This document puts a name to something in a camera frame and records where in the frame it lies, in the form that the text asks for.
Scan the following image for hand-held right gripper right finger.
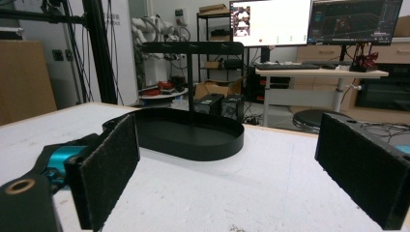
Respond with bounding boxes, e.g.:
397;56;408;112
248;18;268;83
314;112;410;231

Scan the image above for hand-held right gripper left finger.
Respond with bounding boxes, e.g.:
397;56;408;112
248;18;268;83
63;113;141;232

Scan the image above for black round stool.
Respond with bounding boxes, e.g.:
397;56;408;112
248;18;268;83
292;108;353;133

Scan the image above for black appliance with glass door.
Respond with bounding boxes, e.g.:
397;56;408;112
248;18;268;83
355;63;410;113

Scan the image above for black stand with oval tray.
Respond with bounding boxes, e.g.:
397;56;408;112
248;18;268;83
102;41;246;162

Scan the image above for round white table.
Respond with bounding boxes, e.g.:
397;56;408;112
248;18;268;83
137;87;190;108

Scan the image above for light wooden desk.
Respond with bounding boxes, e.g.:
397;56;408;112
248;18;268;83
253;67;390;128

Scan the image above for red and black device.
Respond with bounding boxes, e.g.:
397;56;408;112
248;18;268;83
348;50;380;73

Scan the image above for light wooden drawer cabinet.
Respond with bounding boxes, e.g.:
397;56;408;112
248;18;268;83
295;36;410;66

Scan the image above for black computer tower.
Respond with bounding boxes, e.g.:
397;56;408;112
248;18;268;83
220;93;246;123
192;93;225;116

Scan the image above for brown wooden board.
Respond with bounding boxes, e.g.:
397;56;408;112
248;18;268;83
0;40;58;128

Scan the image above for black keyboard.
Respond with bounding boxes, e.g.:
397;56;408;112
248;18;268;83
253;62;321;72

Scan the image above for white partition panel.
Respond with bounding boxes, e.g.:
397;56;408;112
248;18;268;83
18;0;140;108

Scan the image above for open cardboard box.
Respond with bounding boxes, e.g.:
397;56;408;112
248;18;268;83
192;75;248;102

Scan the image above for monitor with dark screen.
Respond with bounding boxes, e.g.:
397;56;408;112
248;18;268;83
307;0;404;46

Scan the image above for white robot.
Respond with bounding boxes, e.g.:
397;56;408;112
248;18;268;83
131;14;191;44

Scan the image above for monitor with white screen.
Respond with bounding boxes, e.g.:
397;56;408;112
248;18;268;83
228;0;313;48

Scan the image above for black metal shelf rack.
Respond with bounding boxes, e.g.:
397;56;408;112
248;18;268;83
195;11;247;83

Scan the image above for flat cardboard box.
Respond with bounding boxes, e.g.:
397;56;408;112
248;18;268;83
198;3;228;15

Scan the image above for black floor cables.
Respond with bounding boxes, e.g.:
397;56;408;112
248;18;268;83
360;121;410;144

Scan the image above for black metal camera stand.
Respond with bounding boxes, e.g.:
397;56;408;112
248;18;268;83
0;0;118;105

